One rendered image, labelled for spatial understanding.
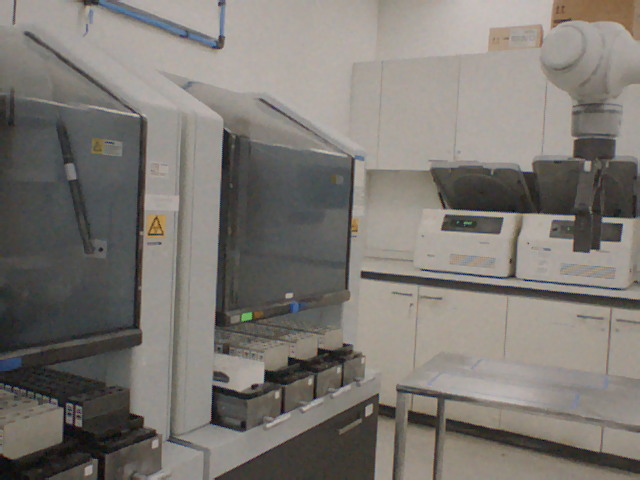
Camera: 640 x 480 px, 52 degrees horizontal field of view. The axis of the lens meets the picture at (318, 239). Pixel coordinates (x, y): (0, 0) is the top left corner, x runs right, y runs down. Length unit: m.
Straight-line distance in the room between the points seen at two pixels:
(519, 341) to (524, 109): 1.32
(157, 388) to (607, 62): 1.03
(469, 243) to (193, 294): 2.46
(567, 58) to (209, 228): 0.80
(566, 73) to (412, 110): 3.07
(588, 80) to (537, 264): 2.50
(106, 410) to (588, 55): 1.03
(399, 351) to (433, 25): 2.17
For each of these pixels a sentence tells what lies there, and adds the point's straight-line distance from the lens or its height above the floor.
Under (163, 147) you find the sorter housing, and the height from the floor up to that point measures 1.35.
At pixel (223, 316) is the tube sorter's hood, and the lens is 1.50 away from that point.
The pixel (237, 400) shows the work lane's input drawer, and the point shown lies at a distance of 1.52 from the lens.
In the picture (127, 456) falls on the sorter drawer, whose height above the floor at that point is 0.79.
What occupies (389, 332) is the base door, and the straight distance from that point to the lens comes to 3.91.
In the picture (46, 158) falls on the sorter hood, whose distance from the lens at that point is 1.15.
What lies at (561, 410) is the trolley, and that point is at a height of 0.82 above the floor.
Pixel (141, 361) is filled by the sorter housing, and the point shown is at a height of 0.92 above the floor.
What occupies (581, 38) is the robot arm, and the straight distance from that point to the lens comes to 1.14.
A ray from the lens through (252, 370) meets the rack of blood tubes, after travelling 1.56.
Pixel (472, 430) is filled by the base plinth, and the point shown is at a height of 0.03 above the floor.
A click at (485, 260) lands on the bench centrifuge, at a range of 3.67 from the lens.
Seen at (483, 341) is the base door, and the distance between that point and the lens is 3.72.
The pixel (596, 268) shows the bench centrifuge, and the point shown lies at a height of 1.00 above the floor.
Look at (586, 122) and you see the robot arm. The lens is 1.32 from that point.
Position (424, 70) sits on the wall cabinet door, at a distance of 4.20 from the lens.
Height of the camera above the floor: 1.25
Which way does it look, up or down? 3 degrees down
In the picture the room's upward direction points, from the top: 3 degrees clockwise
